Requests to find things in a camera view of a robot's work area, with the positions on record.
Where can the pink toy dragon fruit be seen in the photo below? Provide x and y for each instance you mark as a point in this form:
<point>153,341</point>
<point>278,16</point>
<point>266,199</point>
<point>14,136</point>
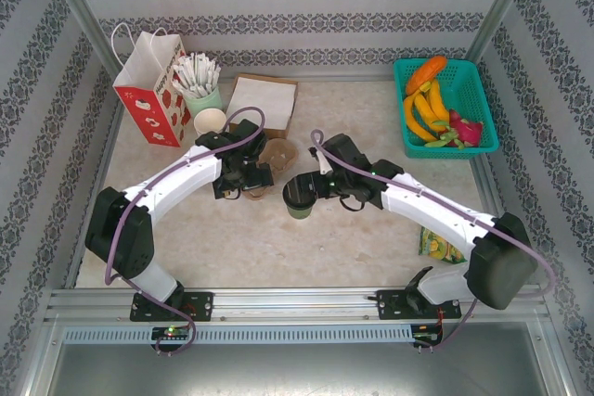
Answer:
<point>466,129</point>

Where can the mint green holder cup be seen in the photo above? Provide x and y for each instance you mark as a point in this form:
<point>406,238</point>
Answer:
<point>204,99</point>

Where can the teal plastic basket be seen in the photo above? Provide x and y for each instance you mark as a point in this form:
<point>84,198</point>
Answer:
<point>468,90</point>

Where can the white napkin stack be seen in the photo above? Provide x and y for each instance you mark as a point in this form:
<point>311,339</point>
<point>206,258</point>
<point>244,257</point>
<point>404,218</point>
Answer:
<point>264,101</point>

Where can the yellow toy banana bunch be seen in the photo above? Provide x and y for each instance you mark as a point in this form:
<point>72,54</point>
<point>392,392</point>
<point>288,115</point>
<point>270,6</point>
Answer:
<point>436,101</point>

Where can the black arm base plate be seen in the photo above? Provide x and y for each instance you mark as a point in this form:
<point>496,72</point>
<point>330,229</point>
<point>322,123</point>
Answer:
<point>199,305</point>
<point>390,305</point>

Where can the small green circuit board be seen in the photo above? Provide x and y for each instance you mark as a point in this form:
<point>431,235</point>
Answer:
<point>171,333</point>
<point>427,338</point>

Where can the aluminium mounting rail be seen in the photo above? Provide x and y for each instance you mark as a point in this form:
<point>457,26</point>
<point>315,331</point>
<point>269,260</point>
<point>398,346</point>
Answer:
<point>292,303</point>

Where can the yellow green candy bag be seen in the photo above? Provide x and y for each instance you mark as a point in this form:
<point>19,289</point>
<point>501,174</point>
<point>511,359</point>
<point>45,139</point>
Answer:
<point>436,245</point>

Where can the brown pulp cup carrier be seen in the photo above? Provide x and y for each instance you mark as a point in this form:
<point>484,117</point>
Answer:
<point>283,155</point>

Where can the aluminium frame post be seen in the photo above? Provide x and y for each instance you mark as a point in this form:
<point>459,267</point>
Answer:
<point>501,6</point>
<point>81,6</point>

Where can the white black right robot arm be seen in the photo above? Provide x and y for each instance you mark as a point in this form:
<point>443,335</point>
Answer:
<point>441,215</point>

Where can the orange toy fruit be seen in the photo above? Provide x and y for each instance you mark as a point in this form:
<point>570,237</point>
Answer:
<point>427,72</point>

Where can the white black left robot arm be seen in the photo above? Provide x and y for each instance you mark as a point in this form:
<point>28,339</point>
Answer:
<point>176,178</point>

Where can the white red paper gift bag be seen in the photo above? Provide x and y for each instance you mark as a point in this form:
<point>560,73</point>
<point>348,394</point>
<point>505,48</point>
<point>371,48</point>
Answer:
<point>139,67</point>

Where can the green toy pea pod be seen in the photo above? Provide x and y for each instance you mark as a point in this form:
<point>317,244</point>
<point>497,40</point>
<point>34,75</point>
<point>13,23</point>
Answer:
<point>445,140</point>

